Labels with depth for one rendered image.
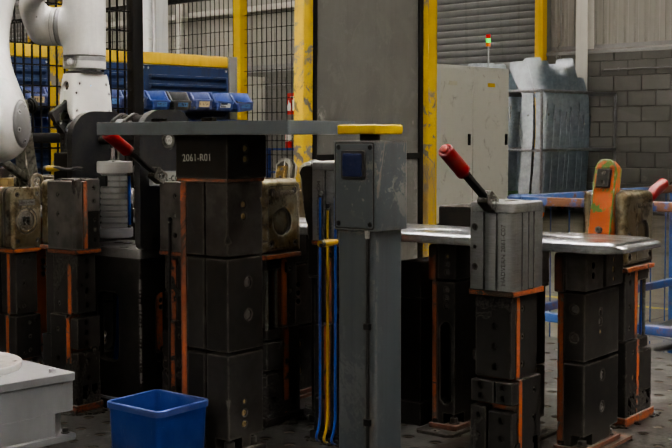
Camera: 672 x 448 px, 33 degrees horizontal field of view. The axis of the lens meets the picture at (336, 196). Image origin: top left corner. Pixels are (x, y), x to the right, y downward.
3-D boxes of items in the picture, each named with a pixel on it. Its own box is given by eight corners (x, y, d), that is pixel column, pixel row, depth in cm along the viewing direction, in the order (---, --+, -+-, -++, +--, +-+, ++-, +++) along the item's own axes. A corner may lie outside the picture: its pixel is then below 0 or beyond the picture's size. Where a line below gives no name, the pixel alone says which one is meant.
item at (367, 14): (302, 399, 498) (300, -65, 488) (279, 394, 508) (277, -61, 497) (446, 364, 575) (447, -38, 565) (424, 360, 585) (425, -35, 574)
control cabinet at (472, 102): (390, 237, 1298) (391, 19, 1285) (355, 234, 1334) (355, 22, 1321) (510, 224, 1474) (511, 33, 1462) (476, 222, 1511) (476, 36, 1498)
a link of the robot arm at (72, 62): (79, 54, 223) (79, 70, 223) (114, 57, 230) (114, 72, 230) (52, 56, 228) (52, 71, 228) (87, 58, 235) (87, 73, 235)
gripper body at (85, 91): (76, 65, 223) (76, 123, 223) (116, 68, 231) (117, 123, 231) (52, 66, 227) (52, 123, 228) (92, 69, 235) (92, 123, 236)
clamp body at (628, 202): (665, 414, 184) (668, 189, 182) (626, 433, 172) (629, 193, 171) (603, 405, 191) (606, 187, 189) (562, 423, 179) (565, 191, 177)
